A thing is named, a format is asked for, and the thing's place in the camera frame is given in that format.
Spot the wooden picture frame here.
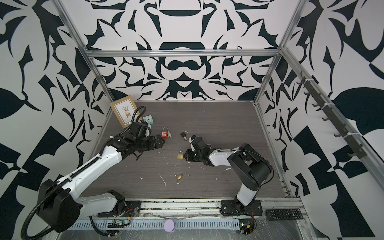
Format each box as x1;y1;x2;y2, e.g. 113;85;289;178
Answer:
110;96;140;129

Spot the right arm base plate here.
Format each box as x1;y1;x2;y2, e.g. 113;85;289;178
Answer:
220;199;263;217

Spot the circuit board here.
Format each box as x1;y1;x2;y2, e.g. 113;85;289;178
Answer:
240;218;257;236
108;218;131;229

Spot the purple round lid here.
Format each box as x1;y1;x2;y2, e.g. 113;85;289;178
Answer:
164;220;176;233

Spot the black coat hook rack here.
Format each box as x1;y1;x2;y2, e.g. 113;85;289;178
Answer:
298;77;371;159

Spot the small black padlock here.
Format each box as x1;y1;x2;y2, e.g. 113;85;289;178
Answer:
180;131;188;141

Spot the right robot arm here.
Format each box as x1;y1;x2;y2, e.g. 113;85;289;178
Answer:
183;135;274;207

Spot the left circuit board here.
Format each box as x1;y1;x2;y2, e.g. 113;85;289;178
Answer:
108;218;131;229

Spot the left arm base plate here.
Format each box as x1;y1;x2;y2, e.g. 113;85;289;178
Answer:
97;201;142;218

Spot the right circuit board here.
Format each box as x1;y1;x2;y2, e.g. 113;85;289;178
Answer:
240;218;257;236

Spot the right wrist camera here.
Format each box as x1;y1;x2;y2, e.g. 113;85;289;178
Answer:
189;135;198;151

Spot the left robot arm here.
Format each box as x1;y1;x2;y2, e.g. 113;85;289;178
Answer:
21;106;165;240

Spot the black remote control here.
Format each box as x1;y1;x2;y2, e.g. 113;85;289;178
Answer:
265;209;304;221

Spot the red padlock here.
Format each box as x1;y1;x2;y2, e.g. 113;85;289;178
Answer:
161;127;169;139

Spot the white slotted cable duct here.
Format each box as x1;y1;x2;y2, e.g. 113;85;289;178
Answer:
69;219;240;231

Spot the green square alarm clock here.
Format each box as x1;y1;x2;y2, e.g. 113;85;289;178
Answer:
143;115;154;125

